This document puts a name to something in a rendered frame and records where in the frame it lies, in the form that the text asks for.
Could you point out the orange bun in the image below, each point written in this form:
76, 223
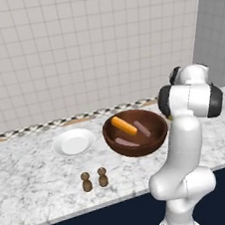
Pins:
124, 125

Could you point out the white plate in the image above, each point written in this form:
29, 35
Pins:
73, 142

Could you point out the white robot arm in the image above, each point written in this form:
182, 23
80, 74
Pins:
184, 148

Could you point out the brown wooden shaker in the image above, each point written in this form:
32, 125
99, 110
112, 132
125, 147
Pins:
102, 177
86, 182

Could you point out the brown wooden bowl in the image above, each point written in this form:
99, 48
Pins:
122, 145

